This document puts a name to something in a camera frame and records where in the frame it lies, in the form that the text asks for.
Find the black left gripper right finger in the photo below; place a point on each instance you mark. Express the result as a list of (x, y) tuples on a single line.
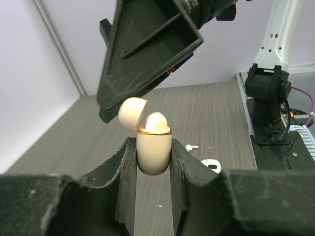
[(239, 202)]

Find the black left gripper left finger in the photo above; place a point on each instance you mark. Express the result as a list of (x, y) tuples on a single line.
[(99, 203)]

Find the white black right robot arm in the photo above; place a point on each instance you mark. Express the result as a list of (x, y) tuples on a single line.
[(267, 81)]

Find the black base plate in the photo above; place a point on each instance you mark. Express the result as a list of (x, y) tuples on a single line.
[(276, 148)]

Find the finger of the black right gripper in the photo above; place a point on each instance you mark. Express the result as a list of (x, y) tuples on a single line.
[(106, 31), (152, 38)]

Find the white earbud charging case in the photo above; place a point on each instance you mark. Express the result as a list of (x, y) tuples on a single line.
[(213, 164)]

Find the beige earbud charging case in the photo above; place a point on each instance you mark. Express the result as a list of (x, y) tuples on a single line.
[(152, 148)]

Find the white earbud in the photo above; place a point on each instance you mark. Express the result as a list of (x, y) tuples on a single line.
[(189, 148)]

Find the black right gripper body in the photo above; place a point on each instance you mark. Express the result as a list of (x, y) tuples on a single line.
[(202, 11)]

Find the white cable duct strip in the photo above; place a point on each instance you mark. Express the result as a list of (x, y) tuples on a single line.
[(304, 137)]

